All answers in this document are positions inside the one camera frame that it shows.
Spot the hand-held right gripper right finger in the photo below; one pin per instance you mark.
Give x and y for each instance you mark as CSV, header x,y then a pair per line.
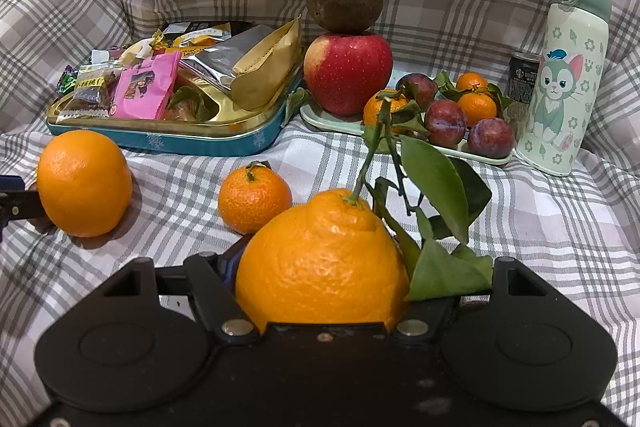
x,y
430,313

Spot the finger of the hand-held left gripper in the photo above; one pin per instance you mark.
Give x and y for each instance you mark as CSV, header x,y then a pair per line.
x,y
20,206

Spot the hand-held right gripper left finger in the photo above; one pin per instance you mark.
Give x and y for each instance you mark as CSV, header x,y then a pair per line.
x,y
229,272

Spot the large round orange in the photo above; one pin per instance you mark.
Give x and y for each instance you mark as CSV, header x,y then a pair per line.
x,y
84,183

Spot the small mandarin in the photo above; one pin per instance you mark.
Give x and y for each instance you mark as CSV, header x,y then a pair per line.
x,y
477,109
471,82
375,109
255,199

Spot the knobbed orange with leaves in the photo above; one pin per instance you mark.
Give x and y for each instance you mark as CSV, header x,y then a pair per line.
x,y
320,267

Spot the clear packet brown snack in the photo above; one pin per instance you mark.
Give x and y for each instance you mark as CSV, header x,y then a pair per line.
x,y
92,94

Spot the green wrapped candy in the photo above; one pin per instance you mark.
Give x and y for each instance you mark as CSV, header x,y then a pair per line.
x,y
66,79

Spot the blue snack tin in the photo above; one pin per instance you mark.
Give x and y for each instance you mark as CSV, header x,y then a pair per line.
x,y
200,137

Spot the pale green plate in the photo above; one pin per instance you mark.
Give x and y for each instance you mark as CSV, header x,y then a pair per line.
x,y
480,157

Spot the pink snack packet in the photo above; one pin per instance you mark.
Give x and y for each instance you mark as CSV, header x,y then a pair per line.
x,y
145,87

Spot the dark red plum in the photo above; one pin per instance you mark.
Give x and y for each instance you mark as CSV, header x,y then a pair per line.
x,y
446,123
491,137
420,89

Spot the gold snack bag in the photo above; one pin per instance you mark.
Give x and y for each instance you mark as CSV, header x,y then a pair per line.
x,y
265,67

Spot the grey foil packet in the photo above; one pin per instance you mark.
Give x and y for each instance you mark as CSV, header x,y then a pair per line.
x,y
225,59

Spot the red apple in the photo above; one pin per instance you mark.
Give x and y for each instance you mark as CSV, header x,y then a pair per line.
x,y
347,72

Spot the black yellow snack packet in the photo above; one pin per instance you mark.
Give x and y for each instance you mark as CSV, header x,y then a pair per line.
x,y
195,33

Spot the black drink can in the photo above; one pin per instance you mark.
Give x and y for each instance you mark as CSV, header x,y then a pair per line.
x,y
522,82

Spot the mint green cartoon bottle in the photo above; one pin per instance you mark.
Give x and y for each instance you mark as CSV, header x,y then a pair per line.
x,y
565,72

